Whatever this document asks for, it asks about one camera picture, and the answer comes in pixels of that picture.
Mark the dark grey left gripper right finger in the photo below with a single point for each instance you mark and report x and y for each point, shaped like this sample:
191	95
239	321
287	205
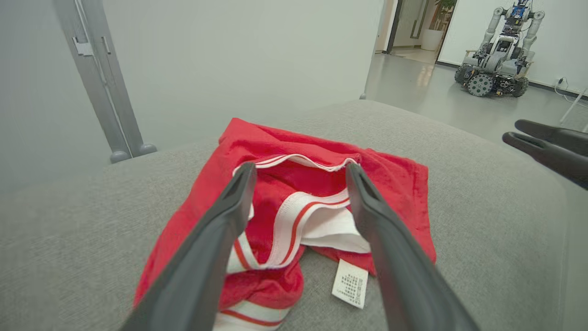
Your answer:
404	276

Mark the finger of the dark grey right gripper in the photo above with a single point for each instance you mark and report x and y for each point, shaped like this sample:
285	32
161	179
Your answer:
560	161
560	136

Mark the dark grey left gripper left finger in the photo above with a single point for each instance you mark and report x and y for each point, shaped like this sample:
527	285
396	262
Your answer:
197	266

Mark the red top with white striped trim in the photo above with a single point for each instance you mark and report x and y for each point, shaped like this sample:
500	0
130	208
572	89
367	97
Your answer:
275	142

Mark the grey wheeled robot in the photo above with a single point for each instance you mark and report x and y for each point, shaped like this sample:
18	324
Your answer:
498	59

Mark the white plant pot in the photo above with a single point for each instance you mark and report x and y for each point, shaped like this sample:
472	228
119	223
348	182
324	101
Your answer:
432	40

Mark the green potted plant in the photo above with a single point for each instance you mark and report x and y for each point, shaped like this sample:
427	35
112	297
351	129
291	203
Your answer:
444	11

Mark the dark door frame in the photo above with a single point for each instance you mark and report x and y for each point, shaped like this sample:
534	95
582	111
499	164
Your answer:
395	23

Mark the grey metal frame post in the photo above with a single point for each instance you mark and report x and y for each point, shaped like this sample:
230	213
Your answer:
103	82

